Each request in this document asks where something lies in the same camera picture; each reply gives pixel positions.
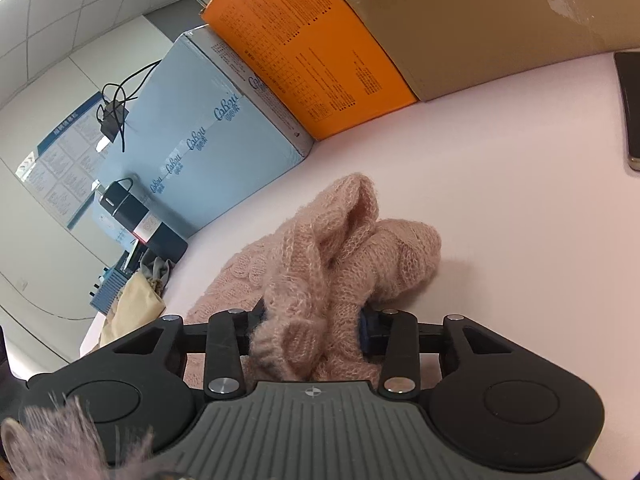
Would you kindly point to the wall poster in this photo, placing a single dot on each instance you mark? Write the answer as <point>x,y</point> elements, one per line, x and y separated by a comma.
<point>60,160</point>

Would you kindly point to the beige cloth bag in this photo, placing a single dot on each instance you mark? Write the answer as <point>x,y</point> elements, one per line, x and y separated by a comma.
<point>135,310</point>

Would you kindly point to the light blue cardboard box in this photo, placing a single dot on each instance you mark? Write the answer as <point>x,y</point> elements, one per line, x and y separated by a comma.
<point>210,160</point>

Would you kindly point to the pink knit sweater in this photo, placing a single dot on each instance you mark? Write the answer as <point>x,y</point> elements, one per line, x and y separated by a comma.
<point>320,260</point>

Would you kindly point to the brown cardboard box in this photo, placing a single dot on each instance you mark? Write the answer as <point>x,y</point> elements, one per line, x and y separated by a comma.
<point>475,15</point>

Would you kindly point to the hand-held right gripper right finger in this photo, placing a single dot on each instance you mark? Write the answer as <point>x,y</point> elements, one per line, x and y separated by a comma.
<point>365,335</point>

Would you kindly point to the grey cloth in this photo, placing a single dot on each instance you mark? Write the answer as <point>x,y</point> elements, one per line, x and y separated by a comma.
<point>157,272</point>

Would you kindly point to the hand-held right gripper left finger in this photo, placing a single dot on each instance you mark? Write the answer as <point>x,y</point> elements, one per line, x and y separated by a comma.
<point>244,335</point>

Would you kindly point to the pink fluffy cloth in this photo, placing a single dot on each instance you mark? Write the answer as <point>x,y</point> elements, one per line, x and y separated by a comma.
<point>55,440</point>

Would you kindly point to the black smartphone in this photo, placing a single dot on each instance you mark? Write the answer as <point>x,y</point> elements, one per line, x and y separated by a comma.
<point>631,110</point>

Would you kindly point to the blue electronic device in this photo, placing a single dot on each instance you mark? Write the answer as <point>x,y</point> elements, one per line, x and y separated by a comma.
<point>109,292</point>

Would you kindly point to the orange cardboard box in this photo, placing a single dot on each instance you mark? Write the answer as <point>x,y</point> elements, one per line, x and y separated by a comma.
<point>310,45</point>

